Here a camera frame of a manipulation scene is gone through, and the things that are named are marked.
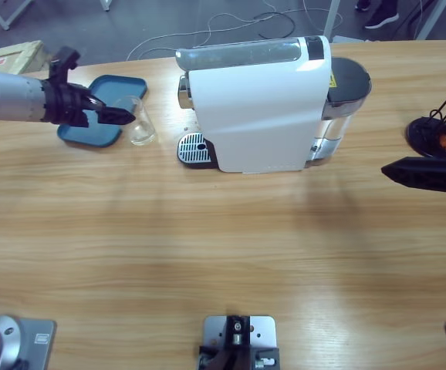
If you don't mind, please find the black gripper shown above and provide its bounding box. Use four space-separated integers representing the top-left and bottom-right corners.
42 79 137 129

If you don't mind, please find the clear drinking glass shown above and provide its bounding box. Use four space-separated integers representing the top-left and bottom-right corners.
113 94 157 146

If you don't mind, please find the white capsule coffee machine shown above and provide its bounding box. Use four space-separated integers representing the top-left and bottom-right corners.
174 35 373 175

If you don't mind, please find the blue plastic tray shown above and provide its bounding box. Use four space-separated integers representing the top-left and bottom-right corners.
56 74 149 150

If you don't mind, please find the black disc capsule holder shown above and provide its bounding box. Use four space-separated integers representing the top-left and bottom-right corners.
406 69 446 159

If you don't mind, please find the wooden crate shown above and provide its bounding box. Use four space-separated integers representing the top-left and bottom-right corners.
0 39 60 93

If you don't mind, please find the white table leg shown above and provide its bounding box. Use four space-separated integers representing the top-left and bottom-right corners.
322 0 371 45
414 0 446 42

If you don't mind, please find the clear water tank black lid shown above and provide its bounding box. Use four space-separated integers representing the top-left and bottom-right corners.
306 55 373 167

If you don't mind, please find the black shoe white sole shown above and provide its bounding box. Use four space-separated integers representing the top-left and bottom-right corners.
363 0 400 31

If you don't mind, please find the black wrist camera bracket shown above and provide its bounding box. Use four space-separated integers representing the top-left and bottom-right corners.
49 45 82 84

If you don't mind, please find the white floor cable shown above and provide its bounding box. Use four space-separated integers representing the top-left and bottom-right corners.
125 0 297 62

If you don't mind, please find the white metal frame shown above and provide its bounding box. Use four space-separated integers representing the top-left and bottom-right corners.
0 0 35 31

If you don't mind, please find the black floor cable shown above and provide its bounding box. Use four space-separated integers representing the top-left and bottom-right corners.
252 11 297 35

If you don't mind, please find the grey camera mount plate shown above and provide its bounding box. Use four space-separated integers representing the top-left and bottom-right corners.
201 314 278 370

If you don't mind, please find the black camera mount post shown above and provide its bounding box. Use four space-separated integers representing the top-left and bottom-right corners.
198 314 282 370

